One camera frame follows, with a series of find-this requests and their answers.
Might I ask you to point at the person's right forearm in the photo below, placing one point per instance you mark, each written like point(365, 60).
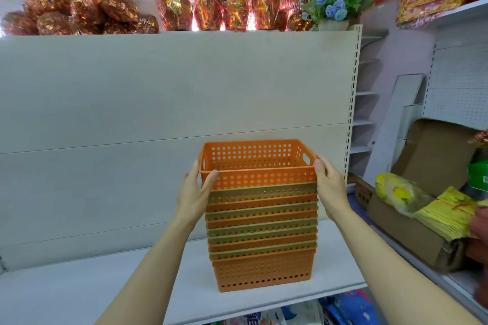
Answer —
point(400, 279)

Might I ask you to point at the narrow white wall racks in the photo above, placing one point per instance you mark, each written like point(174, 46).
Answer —
point(364, 123)

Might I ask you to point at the yellow white plastic bag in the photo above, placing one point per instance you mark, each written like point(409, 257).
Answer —
point(400, 193)

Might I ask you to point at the brown cardboard box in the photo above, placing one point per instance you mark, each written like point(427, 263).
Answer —
point(431, 157)

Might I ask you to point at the green white carton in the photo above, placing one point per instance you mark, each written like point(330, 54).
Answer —
point(479, 178)

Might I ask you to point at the pile of colourful detergent bags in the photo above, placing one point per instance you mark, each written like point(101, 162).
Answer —
point(343, 309)

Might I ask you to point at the person's left forearm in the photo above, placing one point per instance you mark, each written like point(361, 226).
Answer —
point(148, 283)

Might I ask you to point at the red gold foil pack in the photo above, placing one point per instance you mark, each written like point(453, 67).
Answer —
point(481, 138)

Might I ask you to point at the stack of yellow paper sheets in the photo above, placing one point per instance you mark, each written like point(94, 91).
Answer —
point(446, 214)

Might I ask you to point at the white metal store shelves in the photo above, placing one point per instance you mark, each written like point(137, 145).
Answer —
point(114, 88)

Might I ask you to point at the person's left hand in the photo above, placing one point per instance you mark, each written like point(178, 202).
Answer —
point(192, 203)

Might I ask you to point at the pile of foil wrapped balls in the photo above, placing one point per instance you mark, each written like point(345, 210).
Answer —
point(76, 8)

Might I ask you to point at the blue artificial flower bouquet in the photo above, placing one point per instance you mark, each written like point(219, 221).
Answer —
point(339, 5)

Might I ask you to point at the white pegboard shelving unit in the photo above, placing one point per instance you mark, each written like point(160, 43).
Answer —
point(457, 81)

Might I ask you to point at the person's right hand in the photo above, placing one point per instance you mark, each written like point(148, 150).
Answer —
point(333, 193)

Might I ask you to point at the stack of orange green baskets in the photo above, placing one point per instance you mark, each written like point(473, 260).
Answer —
point(263, 271)

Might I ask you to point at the pile of red paper bundles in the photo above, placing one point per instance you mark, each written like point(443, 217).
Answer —
point(481, 252)

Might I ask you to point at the white flower pot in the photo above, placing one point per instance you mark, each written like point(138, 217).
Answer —
point(333, 25)

